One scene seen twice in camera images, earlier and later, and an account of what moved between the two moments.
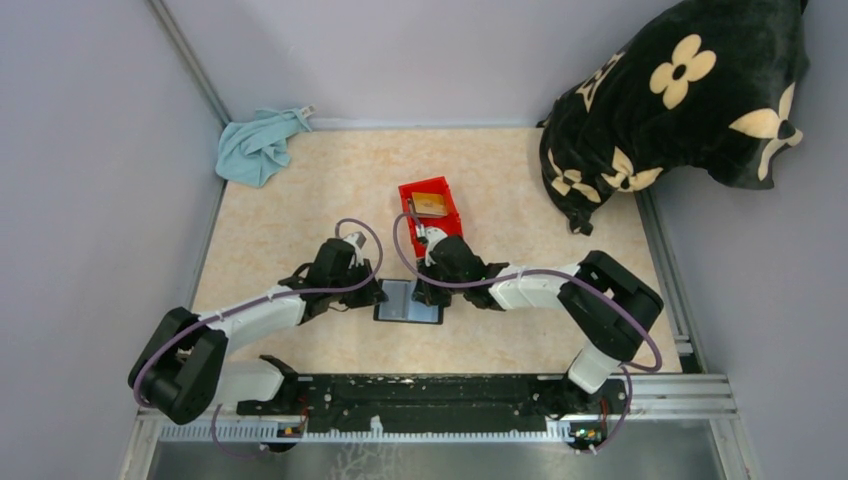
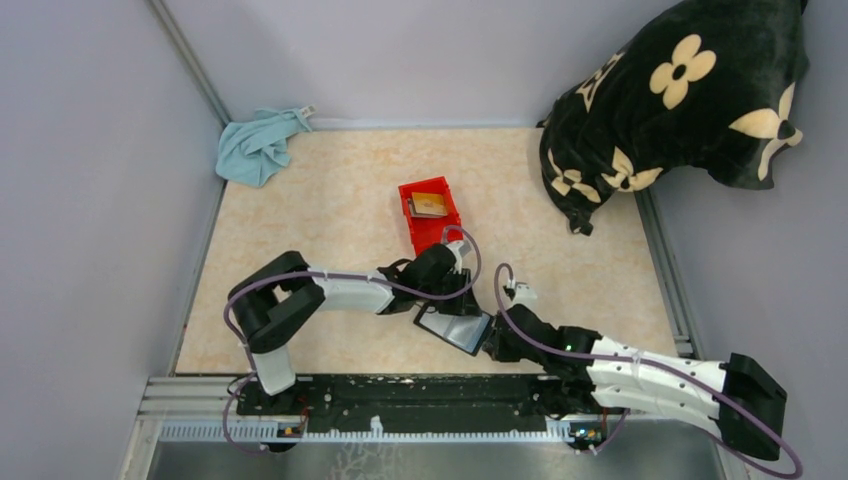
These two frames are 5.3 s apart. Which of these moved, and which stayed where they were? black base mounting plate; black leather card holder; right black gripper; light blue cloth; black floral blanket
Moved: right black gripper; black leather card holder
Stayed: light blue cloth; black floral blanket; black base mounting plate
